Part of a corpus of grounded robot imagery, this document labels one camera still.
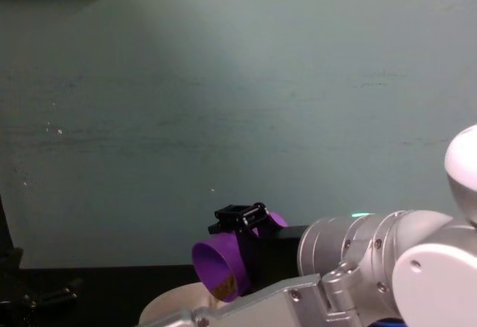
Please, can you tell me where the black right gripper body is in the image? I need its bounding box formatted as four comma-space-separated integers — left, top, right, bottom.
255, 224, 311, 290

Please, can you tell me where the black table cloth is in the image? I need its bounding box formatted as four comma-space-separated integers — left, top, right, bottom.
0, 264, 204, 327

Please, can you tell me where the black rack with steel bars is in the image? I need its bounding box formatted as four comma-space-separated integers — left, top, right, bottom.
0, 192, 84, 327

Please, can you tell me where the roll of white tape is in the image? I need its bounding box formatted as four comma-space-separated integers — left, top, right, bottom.
139, 281, 227, 327

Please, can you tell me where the purple plastic tube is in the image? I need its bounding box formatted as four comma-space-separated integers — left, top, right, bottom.
191, 211, 289, 303

